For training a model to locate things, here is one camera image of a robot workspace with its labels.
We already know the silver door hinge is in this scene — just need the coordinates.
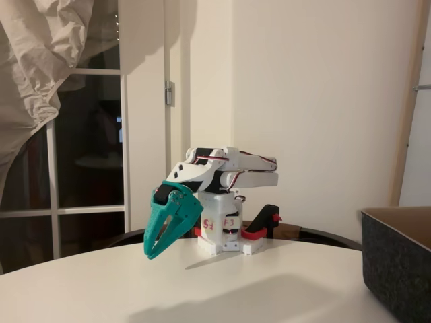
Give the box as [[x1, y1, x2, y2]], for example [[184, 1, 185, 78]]
[[164, 80, 176, 107]]

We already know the white glazed door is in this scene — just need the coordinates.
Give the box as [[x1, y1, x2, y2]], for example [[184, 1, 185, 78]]
[[0, 0, 191, 274]]

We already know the beige crumpled curtain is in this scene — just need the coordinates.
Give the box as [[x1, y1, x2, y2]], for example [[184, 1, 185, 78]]
[[0, 0, 119, 206]]

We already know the black clamp with red lever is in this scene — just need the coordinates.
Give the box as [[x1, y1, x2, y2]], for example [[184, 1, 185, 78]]
[[241, 203, 283, 240]]

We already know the wooden framed frosted panel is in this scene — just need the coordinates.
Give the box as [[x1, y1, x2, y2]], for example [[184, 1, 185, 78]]
[[389, 0, 431, 208]]

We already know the dark brown chair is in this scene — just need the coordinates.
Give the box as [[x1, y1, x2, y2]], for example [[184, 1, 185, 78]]
[[107, 220, 364, 252]]

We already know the grey felt box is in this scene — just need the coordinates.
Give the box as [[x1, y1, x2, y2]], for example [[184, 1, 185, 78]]
[[360, 205, 431, 323]]

